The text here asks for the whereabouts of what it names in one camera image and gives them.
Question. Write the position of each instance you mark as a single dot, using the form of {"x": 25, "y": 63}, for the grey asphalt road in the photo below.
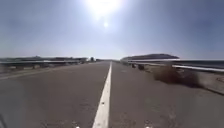
{"x": 53, "y": 100}

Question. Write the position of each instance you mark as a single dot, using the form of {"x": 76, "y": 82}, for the dry bush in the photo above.
{"x": 173, "y": 75}

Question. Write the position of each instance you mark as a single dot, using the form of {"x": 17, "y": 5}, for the dark hill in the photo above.
{"x": 151, "y": 56}

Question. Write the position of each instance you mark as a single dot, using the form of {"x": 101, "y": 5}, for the sandy gravel verge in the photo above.
{"x": 210, "y": 81}

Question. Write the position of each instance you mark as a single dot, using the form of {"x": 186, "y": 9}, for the low distant hills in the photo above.
{"x": 40, "y": 58}

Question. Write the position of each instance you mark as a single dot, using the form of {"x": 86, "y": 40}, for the metal guardrail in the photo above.
{"x": 36, "y": 62}
{"x": 190, "y": 66}

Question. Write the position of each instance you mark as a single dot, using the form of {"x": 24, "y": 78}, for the white painted edge line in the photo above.
{"x": 104, "y": 103}

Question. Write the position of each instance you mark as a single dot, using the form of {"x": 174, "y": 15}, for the pale painted line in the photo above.
{"x": 23, "y": 74}

